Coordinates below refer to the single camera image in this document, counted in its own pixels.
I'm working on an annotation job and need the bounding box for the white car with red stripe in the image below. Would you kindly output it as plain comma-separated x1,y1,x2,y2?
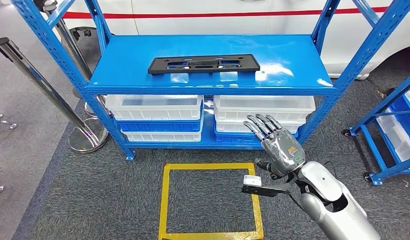
62,0,410,81

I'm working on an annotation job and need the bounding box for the chrome stanchion post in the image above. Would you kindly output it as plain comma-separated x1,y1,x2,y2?
0,37,109,154
42,0,108,119

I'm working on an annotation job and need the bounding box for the black plastic plate frame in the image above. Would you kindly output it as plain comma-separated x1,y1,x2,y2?
147,53,261,75

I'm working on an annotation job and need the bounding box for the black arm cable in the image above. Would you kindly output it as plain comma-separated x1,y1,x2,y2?
286,190,310,216

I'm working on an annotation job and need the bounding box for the yellow floor tape square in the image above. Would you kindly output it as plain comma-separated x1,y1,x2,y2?
157,162,264,240

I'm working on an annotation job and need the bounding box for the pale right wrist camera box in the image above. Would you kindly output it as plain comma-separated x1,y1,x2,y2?
243,175,262,187

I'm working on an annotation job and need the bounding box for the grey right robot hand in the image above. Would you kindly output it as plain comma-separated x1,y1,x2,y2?
243,114,307,180

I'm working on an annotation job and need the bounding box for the blue metal shelf rack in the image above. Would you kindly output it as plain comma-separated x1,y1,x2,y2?
11,0,410,162
341,70,410,186

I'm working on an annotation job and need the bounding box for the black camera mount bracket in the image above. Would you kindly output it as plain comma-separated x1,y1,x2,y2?
241,178,298,199

